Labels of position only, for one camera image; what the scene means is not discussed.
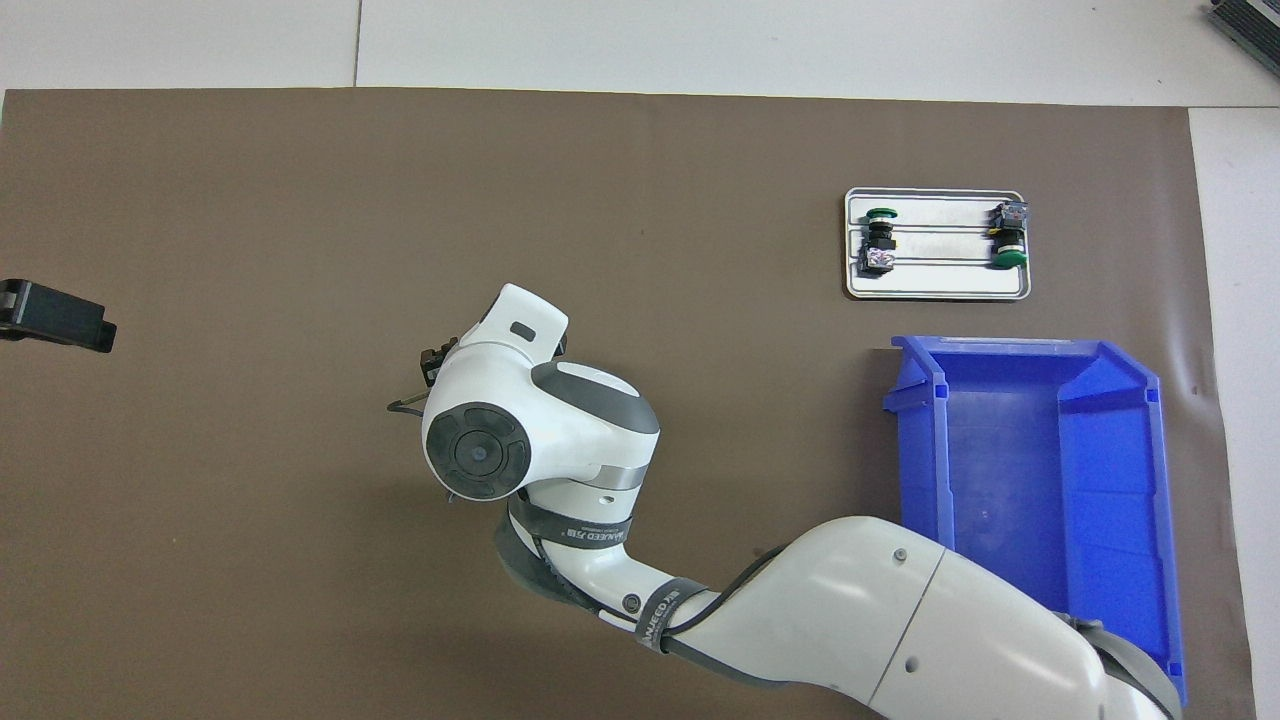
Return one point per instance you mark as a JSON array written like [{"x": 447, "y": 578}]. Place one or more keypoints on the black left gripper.
[{"x": 8, "y": 305}]

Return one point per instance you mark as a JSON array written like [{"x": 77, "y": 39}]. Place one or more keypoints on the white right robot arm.
[{"x": 850, "y": 600}]

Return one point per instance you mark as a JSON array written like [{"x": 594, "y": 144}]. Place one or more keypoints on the grey metal tray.
[{"x": 940, "y": 283}]

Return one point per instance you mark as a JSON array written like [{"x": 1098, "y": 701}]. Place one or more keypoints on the brown table mat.
[{"x": 300, "y": 550}]

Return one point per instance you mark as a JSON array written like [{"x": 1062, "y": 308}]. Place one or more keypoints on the blue plastic storage bin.
[{"x": 1040, "y": 450}]

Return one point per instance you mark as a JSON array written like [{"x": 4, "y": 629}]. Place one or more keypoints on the grey ribbed device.
[{"x": 1250, "y": 20}]

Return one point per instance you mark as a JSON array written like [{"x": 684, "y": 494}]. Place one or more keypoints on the green push button switch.
[
  {"x": 880, "y": 240},
  {"x": 1010, "y": 235}
]

